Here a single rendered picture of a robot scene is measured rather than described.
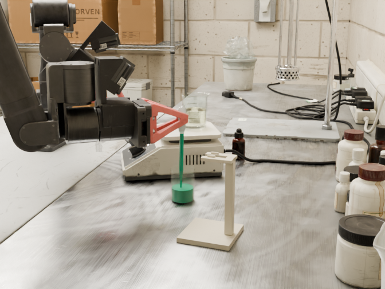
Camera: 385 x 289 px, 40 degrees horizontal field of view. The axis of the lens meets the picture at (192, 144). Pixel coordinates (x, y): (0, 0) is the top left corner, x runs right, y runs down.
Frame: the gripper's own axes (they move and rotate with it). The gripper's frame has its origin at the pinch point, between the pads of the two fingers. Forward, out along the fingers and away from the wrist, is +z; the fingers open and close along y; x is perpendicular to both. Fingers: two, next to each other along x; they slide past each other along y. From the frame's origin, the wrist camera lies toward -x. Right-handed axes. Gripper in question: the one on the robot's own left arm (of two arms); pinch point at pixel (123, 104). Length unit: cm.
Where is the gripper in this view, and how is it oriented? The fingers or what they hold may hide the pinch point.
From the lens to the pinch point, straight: 112.1
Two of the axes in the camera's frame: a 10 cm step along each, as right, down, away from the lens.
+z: 7.4, 6.1, 2.9
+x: -6.5, 7.6, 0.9
